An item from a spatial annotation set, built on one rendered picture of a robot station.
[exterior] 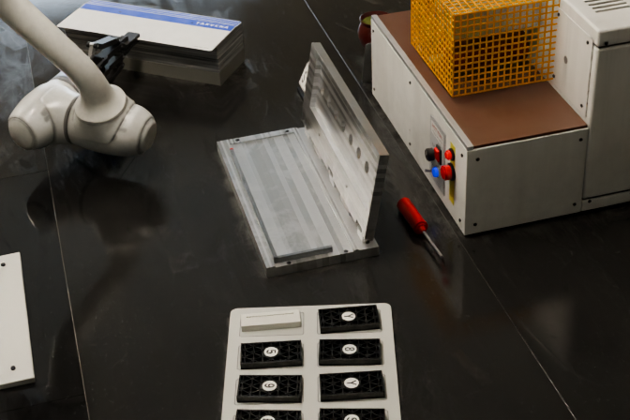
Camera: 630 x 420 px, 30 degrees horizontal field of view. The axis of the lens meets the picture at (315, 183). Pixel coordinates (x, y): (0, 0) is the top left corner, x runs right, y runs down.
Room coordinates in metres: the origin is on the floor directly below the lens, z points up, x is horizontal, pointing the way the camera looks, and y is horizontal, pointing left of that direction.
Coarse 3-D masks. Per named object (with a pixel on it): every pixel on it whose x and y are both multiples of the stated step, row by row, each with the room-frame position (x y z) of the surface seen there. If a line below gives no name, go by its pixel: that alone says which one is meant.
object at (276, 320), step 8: (264, 312) 1.50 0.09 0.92; (272, 312) 1.50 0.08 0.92; (280, 312) 1.50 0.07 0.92; (288, 312) 1.50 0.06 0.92; (296, 312) 1.50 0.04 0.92; (248, 320) 1.49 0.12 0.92; (256, 320) 1.49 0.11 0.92; (264, 320) 1.49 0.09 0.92; (272, 320) 1.49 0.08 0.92; (280, 320) 1.48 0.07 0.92; (288, 320) 1.48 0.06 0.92; (296, 320) 1.48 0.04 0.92; (248, 328) 1.47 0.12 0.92; (256, 328) 1.47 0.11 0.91; (264, 328) 1.47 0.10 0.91; (272, 328) 1.47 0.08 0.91
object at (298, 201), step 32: (288, 128) 2.08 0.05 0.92; (224, 160) 1.98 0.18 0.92; (256, 160) 1.97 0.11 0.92; (288, 160) 1.97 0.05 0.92; (320, 160) 1.96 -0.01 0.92; (256, 192) 1.86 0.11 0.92; (288, 192) 1.86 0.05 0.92; (320, 192) 1.85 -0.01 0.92; (256, 224) 1.75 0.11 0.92; (288, 224) 1.75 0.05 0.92; (320, 224) 1.75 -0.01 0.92; (352, 224) 1.74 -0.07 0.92; (320, 256) 1.65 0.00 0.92; (352, 256) 1.66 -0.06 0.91
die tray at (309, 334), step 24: (240, 312) 1.52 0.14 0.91; (312, 312) 1.51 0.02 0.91; (384, 312) 1.50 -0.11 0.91; (240, 336) 1.46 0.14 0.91; (264, 336) 1.46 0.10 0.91; (288, 336) 1.46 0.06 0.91; (312, 336) 1.45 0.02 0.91; (336, 336) 1.45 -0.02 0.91; (360, 336) 1.45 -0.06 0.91; (384, 336) 1.44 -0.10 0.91; (312, 360) 1.39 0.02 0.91; (384, 360) 1.39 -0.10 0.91; (312, 384) 1.34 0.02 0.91; (384, 384) 1.33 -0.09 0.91; (240, 408) 1.30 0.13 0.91; (264, 408) 1.29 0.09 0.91; (288, 408) 1.29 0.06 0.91; (312, 408) 1.29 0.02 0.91; (384, 408) 1.28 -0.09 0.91
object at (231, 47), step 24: (96, 0) 2.60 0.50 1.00; (240, 24) 2.43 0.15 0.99; (144, 48) 2.40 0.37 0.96; (168, 48) 2.38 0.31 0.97; (216, 48) 2.32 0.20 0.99; (240, 48) 2.43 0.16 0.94; (144, 72) 2.40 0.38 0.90; (168, 72) 2.38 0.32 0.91; (192, 72) 2.35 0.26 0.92; (216, 72) 2.33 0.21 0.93
